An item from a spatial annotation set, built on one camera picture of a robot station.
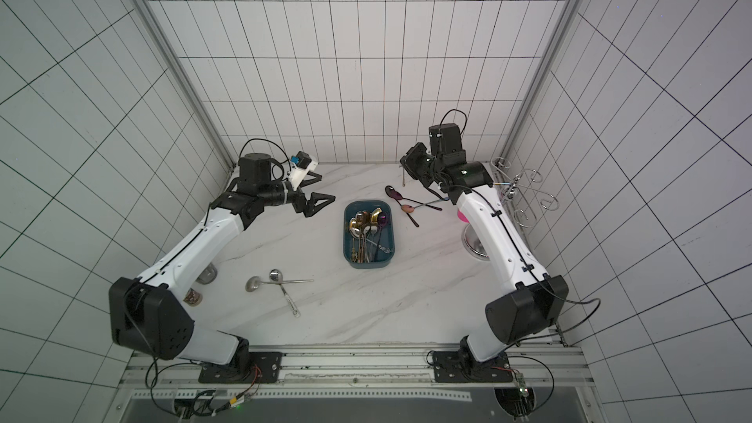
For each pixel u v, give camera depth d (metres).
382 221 0.99
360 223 1.00
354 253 0.93
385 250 0.94
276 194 0.67
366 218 1.00
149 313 0.41
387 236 0.97
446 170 0.54
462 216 0.71
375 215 1.01
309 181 0.78
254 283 0.88
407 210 1.05
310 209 0.70
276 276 0.87
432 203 1.07
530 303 0.40
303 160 0.66
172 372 0.68
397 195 1.10
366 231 0.98
